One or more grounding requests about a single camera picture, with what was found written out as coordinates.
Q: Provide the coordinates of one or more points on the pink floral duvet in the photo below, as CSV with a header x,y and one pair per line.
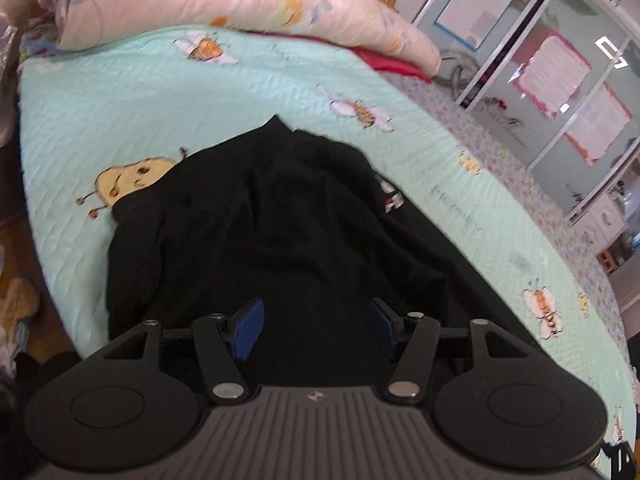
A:
x,y
369,24

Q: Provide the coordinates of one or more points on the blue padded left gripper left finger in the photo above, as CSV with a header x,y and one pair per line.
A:
x,y
245,327

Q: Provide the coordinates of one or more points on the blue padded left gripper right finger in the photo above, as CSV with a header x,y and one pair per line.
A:
x,y
386,324

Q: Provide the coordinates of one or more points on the mint green bee quilt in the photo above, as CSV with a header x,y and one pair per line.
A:
x,y
159,402

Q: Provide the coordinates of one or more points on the glass door wardrobe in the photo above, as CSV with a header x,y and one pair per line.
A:
x,y
556,82

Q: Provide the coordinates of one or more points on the black jacket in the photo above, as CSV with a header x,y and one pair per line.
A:
x,y
306,225

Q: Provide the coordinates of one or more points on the red blanket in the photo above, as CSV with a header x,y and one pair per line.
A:
x,y
381,63

